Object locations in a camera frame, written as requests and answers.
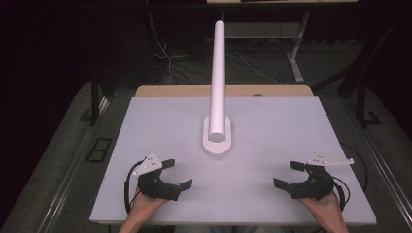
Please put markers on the white metal desk leg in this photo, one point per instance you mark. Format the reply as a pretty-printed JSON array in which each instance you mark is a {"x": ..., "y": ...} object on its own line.
[{"x": 297, "y": 48}]

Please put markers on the white oval pole base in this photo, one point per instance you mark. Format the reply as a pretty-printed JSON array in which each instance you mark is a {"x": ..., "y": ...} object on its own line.
[{"x": 217, "y": 149}]

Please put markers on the person's right hand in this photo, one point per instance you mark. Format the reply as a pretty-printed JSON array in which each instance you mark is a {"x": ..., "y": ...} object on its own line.
[{"x": 327, "y": 208}]

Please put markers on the black rectangular floor frame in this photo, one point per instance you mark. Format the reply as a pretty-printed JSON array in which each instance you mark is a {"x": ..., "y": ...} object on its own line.
[{"x": 98, "y": 149}]

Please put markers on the black metal stand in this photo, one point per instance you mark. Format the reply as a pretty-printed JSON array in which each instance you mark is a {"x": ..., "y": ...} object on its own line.
[
  {"x": 362, "y": 106},
  {"x": 94, "y": 100}
]

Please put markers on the grey desk panel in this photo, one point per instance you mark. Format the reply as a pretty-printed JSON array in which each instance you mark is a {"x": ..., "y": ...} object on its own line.
[{"x": 259, "y": 30}]

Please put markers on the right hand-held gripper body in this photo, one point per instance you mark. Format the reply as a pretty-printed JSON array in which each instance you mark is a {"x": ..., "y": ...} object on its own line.
[{"x": 315, "y": 187}]

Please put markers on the long white cylindrical pole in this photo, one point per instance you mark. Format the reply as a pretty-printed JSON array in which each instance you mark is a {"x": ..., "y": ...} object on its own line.
[{"x": 217, "y": 81}]

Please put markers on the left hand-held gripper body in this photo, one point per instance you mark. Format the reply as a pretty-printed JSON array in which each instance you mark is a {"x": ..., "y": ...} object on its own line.
[{"x": 155, "y": 187}]

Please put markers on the person's left hand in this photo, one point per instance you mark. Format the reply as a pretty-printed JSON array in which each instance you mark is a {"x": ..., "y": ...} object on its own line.
[{"x": 145, "y": 204}]

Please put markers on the metal floor rail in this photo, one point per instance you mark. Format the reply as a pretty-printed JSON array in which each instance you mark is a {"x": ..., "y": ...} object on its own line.
[
  {"x": 69, "y": 174},
  {"x": 385, "y": 168}
]

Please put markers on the white board table cover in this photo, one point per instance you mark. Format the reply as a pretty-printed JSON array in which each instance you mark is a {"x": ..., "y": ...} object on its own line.
[{"x": 265, "y": 136}]

